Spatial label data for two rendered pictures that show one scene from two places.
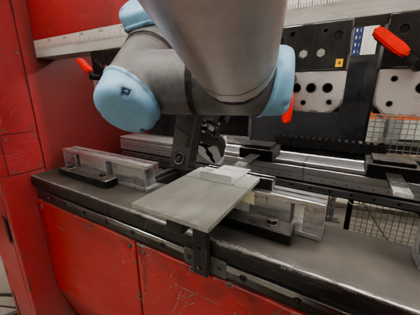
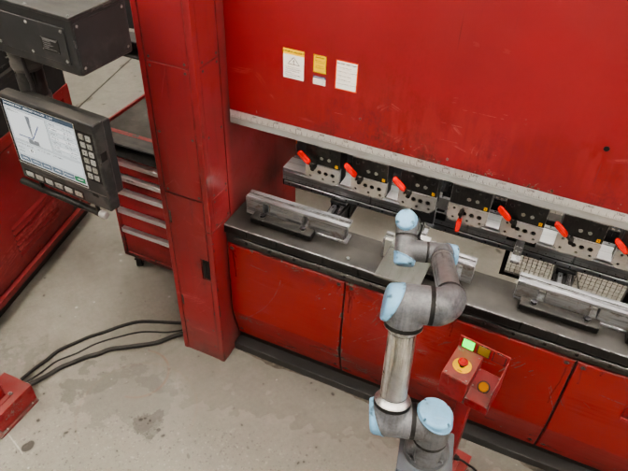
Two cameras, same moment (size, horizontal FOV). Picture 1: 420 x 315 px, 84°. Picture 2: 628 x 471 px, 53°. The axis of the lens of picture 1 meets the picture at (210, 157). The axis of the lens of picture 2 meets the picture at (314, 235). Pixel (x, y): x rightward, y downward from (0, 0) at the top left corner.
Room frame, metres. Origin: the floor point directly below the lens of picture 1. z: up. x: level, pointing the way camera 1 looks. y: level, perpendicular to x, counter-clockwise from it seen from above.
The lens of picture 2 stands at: (-1.28, 0.60, 2.67)
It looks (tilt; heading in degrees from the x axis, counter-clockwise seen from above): 40 degrees down; 353
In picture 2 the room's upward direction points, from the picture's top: 2 degrees clockwise
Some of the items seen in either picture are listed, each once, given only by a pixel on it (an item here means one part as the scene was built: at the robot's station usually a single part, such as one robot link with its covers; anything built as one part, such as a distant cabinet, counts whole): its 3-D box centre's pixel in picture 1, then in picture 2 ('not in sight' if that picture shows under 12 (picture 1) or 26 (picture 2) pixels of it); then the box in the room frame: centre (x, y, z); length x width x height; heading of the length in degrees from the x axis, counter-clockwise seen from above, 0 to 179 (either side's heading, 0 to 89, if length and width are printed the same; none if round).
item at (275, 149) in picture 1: (253, 154); (431, 215); (0.76, -0.15, 1.01); 0.26 x 0.12 x 0.05; 150
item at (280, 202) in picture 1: (248, 199); (428, 256); (0.60, -0.11, 0.92); 0.39 x 0.06 x 0.10; 60
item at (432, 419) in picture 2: not in sight; (431, 421); (-0.20, 0.07, 0.94); 0.13 x 0.12 x 0.14; 78
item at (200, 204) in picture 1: (203, 190); (406, 261); (0.50, 0.02, 1.00); 0.26 x 0.18 x 0.01; 150
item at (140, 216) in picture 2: not in sight; (175, 193); (1.68, 1.07, 0.50); 0.50 x 0.50 x 1.00; 60
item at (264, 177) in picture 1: (237, 176); not in sight; (0.61, -0.08, 0.98); 0.20 x 0.03 x 0.03; 60
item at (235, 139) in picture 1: (232, 125); (422, 214); (0.62, -0.06, 1.13); 0.10 x 0.02 x 0.10; 60
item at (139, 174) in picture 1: (106, 165); (298, 216); (0.90, 0.42, 0.92); 0.50 x 0.06 x 0.10; 60
